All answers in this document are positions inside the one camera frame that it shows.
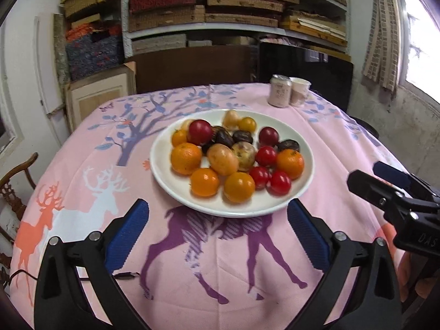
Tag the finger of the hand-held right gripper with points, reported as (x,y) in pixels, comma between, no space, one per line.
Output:
(392,173)
(367,185)

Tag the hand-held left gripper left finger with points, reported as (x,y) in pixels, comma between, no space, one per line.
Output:
(129,237)

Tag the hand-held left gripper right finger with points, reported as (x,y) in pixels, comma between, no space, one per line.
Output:
(309,237)

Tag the white oval plate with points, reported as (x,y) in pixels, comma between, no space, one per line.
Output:
(161,165)

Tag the small yellow cherry tomato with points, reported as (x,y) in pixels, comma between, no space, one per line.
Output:
(247,123)

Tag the small pale pepino melon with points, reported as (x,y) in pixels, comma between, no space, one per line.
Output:
(231,118)

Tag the person's right hand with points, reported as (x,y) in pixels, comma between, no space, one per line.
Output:
(419,278)

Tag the pink deer-print tablecloth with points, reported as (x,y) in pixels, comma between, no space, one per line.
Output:
(326,178)

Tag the spotted yellow pepino melon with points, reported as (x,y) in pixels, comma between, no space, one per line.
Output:
(244,154)

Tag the white paper cup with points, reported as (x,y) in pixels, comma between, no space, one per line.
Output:
(299,91)

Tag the brown wooden chair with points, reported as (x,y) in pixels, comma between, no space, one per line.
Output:
(15,192)

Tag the pink drink can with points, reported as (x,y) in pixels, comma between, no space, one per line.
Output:
(280,91)

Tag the black panel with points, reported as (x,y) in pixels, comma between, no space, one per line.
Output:
(306,72)

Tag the bright window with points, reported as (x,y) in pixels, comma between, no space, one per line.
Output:
(422,41)

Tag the beige checked curtain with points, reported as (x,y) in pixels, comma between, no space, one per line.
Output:
(381,31)

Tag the white framed window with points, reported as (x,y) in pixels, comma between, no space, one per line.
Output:
(7,137)

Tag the brown wooden board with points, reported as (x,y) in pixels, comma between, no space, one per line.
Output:
(192,68)

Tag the stack of blue patterned boxes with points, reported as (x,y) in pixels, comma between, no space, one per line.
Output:
(92,55)

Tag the white leaning panel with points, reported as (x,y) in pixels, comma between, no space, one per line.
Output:
(48,68)

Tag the white metal shelf rack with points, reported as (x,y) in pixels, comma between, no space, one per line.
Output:
(125,13)

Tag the wooden picture frame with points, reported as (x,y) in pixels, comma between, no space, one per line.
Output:
(99,99)

